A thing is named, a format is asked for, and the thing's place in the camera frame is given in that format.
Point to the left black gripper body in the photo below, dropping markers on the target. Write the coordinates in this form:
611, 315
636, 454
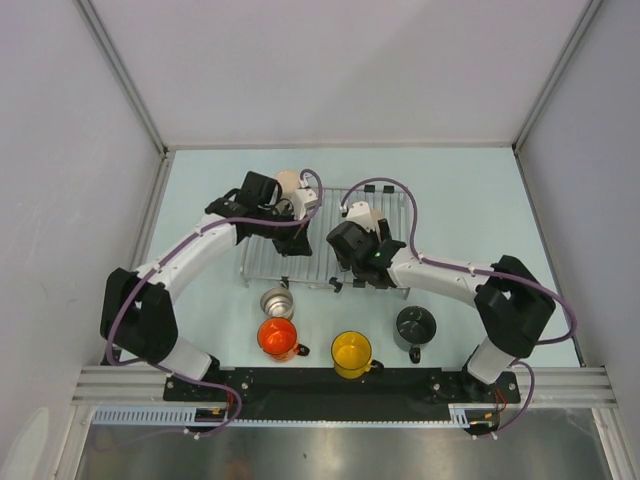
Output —
283, 237

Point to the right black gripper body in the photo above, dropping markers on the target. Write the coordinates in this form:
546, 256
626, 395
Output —
385, 231

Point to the beige mug coral print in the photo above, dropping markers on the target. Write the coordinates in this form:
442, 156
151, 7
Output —
290, 184

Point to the beige mug blue print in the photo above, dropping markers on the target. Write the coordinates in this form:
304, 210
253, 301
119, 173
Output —
375, 217

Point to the metal wire dish rack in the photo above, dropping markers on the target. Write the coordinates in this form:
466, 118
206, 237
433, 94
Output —
321, 270

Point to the yellow mug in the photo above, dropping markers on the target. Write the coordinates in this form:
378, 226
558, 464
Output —
352, 355

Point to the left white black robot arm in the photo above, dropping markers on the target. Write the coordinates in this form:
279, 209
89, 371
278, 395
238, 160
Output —
138, 310

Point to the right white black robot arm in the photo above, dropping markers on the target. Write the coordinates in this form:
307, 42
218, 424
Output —
513, 308

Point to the dark green mug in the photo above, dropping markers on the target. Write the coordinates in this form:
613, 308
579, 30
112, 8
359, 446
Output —
414, 328

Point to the small steel cup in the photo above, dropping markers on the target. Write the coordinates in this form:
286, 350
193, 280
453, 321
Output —
277, 302

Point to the orange mug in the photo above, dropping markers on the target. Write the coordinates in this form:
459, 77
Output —
278, 338

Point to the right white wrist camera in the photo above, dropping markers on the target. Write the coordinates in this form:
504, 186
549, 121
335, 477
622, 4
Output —
359, 213

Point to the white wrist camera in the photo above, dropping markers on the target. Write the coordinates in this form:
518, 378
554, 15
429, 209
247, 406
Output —
359, 213
304, 199

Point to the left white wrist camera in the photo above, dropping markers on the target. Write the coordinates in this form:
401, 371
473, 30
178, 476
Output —
304, 199

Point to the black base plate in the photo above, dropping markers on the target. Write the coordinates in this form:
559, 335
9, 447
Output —
340, 395

